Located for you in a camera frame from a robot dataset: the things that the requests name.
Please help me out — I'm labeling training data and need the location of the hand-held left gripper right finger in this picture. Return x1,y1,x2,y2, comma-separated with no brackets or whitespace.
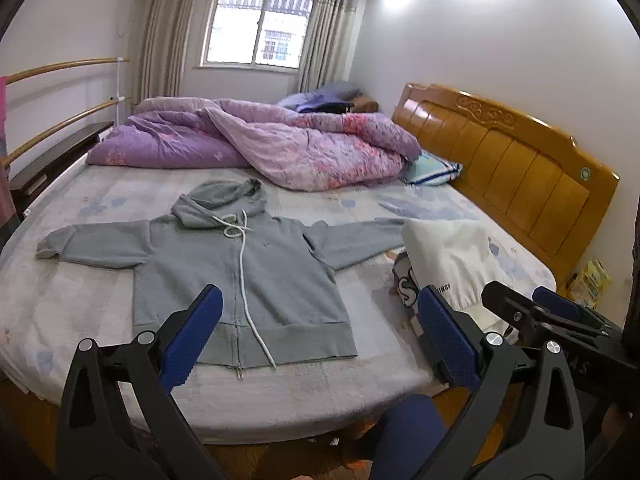
415,285,586,480

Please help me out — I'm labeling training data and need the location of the dark clothes pile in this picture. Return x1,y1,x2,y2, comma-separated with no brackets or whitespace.
276,82,366,113

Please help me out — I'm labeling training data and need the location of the bed with pale sheet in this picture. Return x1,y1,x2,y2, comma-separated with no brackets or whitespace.
0,95,558,446

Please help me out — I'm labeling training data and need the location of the window with metal bars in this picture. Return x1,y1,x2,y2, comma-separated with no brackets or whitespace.
200,0,319,69

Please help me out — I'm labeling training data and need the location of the person's right hand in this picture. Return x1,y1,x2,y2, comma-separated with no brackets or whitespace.
601,402,633,442

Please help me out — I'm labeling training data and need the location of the wooden wall rail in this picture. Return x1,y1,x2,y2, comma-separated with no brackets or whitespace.
0,96,132,168
0,56,131,86

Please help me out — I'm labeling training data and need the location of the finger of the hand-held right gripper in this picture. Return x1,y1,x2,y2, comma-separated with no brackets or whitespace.
531,286,625,333
481,281,608,347

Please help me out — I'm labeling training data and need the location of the beige curtain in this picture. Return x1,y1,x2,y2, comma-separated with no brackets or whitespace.
297,0,359,94
134,0,206,104

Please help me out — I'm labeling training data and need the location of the grey hoodie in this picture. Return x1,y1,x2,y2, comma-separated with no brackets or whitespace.
35,177,408,379

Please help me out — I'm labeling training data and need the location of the wooden headboard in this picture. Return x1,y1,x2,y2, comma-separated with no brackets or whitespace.
391,82,621,287

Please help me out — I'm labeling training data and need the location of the pale white garment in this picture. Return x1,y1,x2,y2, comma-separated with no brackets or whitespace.
400,217,522,332

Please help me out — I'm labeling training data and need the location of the black white printed garment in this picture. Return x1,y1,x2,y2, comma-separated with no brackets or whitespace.
391,252,426,312

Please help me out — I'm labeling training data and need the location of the blue striped pillow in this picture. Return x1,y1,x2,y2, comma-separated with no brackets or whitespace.
400,152,464,187

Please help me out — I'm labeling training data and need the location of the yellow packet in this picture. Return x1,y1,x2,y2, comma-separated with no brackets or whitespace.
565,258,614,309

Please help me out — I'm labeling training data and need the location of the purple floral duvet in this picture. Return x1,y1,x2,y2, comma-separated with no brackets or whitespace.
86,96,423,192

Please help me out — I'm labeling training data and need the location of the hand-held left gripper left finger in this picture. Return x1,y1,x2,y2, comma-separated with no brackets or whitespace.
55,284,231,480

